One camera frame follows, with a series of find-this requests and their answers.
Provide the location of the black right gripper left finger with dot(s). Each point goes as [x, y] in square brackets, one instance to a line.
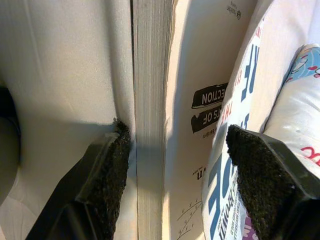
[95, 190]

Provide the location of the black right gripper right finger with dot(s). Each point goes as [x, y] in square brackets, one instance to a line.
[270, 190]

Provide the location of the white paperback book blue letters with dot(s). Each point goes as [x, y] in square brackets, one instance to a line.
[150, 75]

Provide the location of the cream cartoon print blanket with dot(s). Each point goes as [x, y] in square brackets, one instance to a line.
[295, 105]

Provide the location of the cream sheeted mattress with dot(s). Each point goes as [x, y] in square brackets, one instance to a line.
[62, 62]

